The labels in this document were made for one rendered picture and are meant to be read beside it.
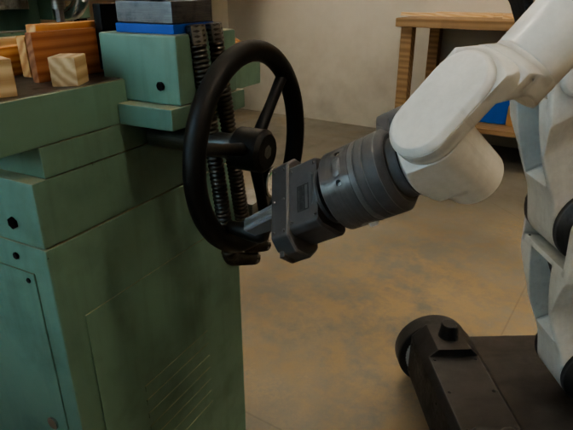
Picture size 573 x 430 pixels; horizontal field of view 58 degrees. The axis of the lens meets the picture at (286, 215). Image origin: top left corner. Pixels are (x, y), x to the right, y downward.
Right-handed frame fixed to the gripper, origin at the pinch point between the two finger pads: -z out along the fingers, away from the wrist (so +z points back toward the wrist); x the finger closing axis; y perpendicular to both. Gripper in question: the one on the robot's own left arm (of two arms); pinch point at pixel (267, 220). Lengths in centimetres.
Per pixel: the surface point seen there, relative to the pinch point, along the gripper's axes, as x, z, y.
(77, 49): 25.7, -18.9, 19.0
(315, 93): 258, -159, -232
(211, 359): -6, -44, -32
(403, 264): 50, -51, -138
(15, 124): 8.0, -16.1, 24.8
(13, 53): 25.8, -26.6, 24.3
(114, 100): 18.4, -16.0, 13.7
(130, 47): 23.6, -11.0, 15.4
